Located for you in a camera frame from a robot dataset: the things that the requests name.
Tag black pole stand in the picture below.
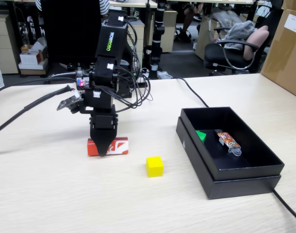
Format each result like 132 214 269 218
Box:
149 0 166 80

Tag pink cushion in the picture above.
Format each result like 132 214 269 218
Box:
243 25 270 61

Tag thin black robot wire bundle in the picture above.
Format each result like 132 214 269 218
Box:
113 18 154 113

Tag plain beige cabinet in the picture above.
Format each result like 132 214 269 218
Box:
160 10 178 53

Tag yellow cube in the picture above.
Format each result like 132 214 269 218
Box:
146 156 164 178

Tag small brown cardboard box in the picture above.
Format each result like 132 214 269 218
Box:
281 0 296 11

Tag seated person legs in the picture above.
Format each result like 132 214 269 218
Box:
177 2 204 43

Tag black office chair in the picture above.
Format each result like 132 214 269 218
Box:
204 24 270 75

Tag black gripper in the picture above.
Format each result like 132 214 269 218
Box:
89 106 119 157

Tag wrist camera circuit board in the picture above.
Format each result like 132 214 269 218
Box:
56 93 84 114

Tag robot controller circuit board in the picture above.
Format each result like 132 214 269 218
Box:
76 77 93 91

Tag large brown cardboard box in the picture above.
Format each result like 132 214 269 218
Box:
260 8 296 100

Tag flat beige carton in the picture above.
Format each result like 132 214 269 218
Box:
18 59 49 76

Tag beige drawer cabinet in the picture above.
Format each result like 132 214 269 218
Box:
0 13 19 74

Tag person in striped shirt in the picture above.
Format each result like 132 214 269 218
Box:
99 0 110 16

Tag light wood desk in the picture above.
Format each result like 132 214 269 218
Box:
108 0 158 8

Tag colourful patterned plastic stick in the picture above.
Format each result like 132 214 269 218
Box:
215 129 243 156

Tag grey cloth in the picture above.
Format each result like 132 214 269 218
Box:
222 20 256 51

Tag black cardboard box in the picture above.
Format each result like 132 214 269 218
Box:
181 106 285 182

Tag white cardboard box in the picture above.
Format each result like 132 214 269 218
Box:
19 36 48 66

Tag orange printed carton box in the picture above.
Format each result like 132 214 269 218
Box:
86 136 130 157

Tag black computer monitor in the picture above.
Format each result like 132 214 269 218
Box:
40 0 105 72

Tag green cube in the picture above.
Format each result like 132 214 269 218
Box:
195 130 207 144

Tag black open box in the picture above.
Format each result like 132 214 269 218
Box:
176 116 282 200

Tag thick black sleeved cable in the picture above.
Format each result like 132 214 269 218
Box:
0 77 77 136

